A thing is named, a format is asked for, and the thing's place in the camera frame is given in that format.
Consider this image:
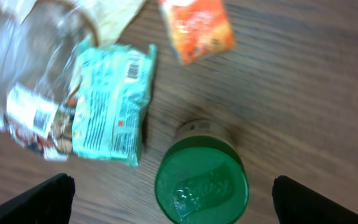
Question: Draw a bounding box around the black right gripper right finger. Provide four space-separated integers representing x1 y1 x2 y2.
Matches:
272 175 358 224

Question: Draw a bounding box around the green lid jar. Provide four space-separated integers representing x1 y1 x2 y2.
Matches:
154 119 250 224

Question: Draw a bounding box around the orange packet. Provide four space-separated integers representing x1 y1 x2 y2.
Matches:
158 0 236 65

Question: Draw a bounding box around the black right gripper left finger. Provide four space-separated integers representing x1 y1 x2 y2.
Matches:
0 173 75 224

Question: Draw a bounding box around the brown beige snack pouch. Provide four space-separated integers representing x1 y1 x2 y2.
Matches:
0 0 144 161

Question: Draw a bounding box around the teal snack packet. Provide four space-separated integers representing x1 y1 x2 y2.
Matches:
72 42 157 166

